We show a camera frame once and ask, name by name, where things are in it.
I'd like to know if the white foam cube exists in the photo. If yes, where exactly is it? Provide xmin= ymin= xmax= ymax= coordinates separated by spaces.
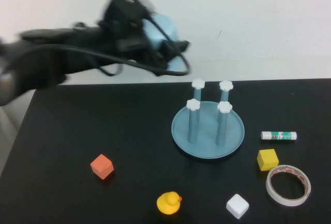
xmin=225 ymin=193 xmax=250 ymax=219

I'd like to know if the white tape roll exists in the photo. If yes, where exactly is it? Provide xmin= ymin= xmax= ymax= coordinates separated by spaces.
xmin=265 ymin=164 xmax=312 ymax=206

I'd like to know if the orange foam cube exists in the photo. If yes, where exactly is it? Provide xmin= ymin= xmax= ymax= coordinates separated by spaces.
xmin=90 ymin=153 xmax=115 ymax=181

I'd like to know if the white green glue stick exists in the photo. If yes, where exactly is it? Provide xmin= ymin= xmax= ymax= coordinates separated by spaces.
xmin=261 ymin=131 xmax=298 ymax=141

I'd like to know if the yellow foam cube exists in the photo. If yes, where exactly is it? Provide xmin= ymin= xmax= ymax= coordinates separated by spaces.
xmin=257 ymin=148 xmax=280 ymax=172

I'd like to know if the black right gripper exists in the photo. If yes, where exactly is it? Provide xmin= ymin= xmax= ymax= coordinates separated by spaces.
xmin=98 ymin=0 xmax=191 ymax=67

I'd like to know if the blue four-post cup stand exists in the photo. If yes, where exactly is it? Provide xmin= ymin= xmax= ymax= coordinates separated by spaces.
xmin=171 ymin=78 xmax=246 ymax=160

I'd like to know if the light blue plastic cup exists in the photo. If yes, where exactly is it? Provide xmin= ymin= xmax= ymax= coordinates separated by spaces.
xmin=141 ymin=13 xmax=187 ymax=72

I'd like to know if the yellow rubber duck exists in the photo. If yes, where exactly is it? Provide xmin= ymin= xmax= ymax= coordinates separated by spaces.
xmin=156 ymin=191 xmax=183 ymax=215

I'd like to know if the black cable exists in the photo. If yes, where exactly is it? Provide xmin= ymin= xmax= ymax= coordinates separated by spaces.
xmin=5 ymin=18 xmax=191 ymax=78

